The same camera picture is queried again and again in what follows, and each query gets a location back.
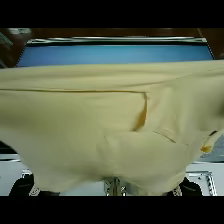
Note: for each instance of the pale yellow shirt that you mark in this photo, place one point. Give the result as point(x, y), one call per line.
point(83, 133)

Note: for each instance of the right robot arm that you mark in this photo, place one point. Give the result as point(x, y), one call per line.
point(189, 189)

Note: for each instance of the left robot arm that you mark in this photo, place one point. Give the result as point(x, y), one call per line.
point(22, 187)

